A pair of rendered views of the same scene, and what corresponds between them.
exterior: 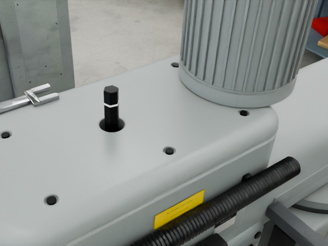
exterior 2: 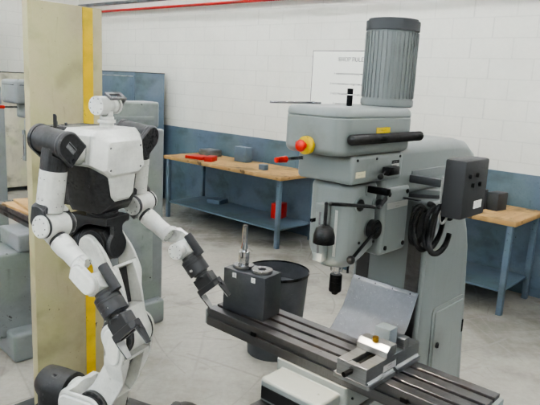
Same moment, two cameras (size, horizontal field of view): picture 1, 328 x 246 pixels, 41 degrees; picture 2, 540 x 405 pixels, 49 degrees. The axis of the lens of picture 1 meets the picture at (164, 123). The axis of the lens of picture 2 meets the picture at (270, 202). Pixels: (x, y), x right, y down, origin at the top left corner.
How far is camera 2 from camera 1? 1.73 m
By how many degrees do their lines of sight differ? 27
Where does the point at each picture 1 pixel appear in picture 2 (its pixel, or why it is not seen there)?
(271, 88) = (405, 98)
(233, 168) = (398, 124)
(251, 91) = (398, 99)
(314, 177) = (427, 170)
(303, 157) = (421, 150)
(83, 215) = (359, 110)
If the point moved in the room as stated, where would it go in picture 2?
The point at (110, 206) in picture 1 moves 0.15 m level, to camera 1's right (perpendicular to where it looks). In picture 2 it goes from (366, 111) to (409, 112)
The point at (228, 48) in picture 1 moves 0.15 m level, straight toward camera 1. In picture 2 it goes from (388, 79) to (397, 79)
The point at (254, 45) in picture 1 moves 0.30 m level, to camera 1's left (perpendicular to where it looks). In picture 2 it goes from (398, 76) to (318, 72)
